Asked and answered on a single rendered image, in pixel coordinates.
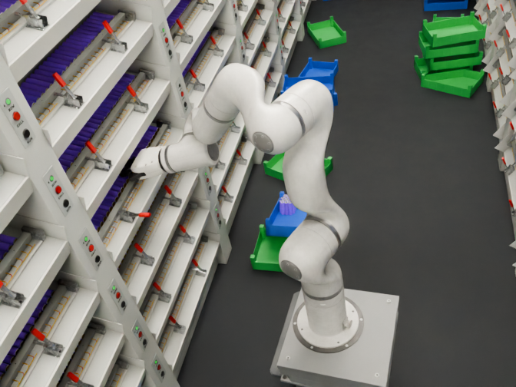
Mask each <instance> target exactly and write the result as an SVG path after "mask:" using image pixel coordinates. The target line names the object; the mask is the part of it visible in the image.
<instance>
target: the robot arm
mask: <svg viewBox="0 0 516 387"><path fill-rule="evenodd" d="M264 98H265V84H264V80H263V77H262V75H261V74H260V73H259V72H258V71H257V70H255V69H253V68H251V67H250V66H247V65H244V64H239V63H232V64H229V65H227V66H225V67H224V68H223V69H222V70H221V71H220V72H219V74H218V75H217V76H216V78H215V80H214V81H213V83H212V85H211V87H210V90H209V91H208V92H207V95H206V97H205V98H204V100H203V103H202V105H201V106H200V107H196V108H194V109H192V110H191V112H190V113H189V115H188V117H187V119H186V122H185V125H184V130H183V135H182V138H181V140H180V141H179V142H178V143H175V144H169V145H166V146H160V147H149V148H145V149H142V150H141V151H140V153H139V154H138V155H137V156H136V157H133V159H129V160H128V161H127V163H126V164H125V165H124V167H123V169H122V171H121V172H120V173H119V175H120V176H121V177H128V176H129V179H130V180H131V181H133V180H136V179H138V180H142V179H147V178H150V177H156V176H158V175H161V174H164V173H166V172H167V173H169V174H172V173H176V172H181V171H185V170H193V169H197V168H201V167H209V166H213V165H215V164H217V162H218V161H219V158H220V151H219V147H218V145H217V142H218V140H220V139H221V137H222V136H223V135H224V134H225V133H226V131H227V130H228V128H229V127H230V125H231V124H232V123H233V121H234V120H235V118H236V117H237V115H238V114H239V113H241V114H242V116H243V120H244V123H245V126H246V131H247V133H248V136H249V139H250V141H251V143H252V144H253V146H254V147H255V148H257V149H258V150H260V151H262V152H264V153H266V154H281V153H284V152H285V154H284V158H283V179H284V183H285V186H286V192H287V194H288V197H289V199H290V201H291V203H292V204H293V206H294V207H296V208H297V209H299V210H301V211H303V212H306V213H307V215H306V218H305V219H304V221H303V222H302V223H301V224H300V225H299V226H298V227H297V228H296V229H295V230H294V231H293V233H292V234H291V235H290V236H289V237H288V239H287V240H286V241H285V243H284V244H283V245H282V247H281V249H280V252H279V266H280V268H281V270H282V271H283V272H284V273H285V274H286V275H287V276H290V277H292V278H294V279H295V280H298V281H300V282H301V285H302V290H303V297H304V302H305V306H304V307H303V308H302V309H301V310H300V312H299V315H298V319H297V326H298V330H299V333H300V335H301V336H302V337H303V338H304V339H305V340H306V341H307V342H308V343H310V344H311V345H314V346H317V347H319V348H325V349H329V348H335V347H338V346H342V345H344V344H346V343H347V342H348V341H349V340H351V339H352V337H353V336H354V335H355V334H356V332H357V329H358V327H359V317H358V313H357V312H356V309H355V308H354V307H353V305H352V304H350V303H349V302H348V301H346V300H345V293H344V285H343V278H342V271H341V268H340V266H339V264H338V263H337V262H336V261H335V260H334V259H333V258H332V256H333V255H334V254H335V253H336V251H337V250H338V248H340V247H341V245H342V244H343V242H344V241H345V239H346V237H347V236H348V233H349V219H348V217H347V215H346V213H345V212H344V211H343V209H342V208H341V207H340V206H339V205H338V204H337V203H336V202H335V201H334V200H333V199H332V198H331V196H330V194H329V191H328V188H327V184H326V174H325V168H324V157H325V152H326V145H327V141H328V138H329V132H330V130H331V126H332V119H333V102H332V96H331V94H330V92H329V90H328V89H327V87H326V86H325V85H323V84H322V83H320V82H318V81H315V80H308V79H307V80H303V81H300V82H298V83H296V84H294V85H293V86H292V87H291V88H289V89H288V90H287V91H285V92H284V93H283V94H281V95H280V96H279V97H278V98H277V99H276V100H275V101H274V102H273V103H271V104H265V103H264ZM132 172H134V173H132Z"/></svg>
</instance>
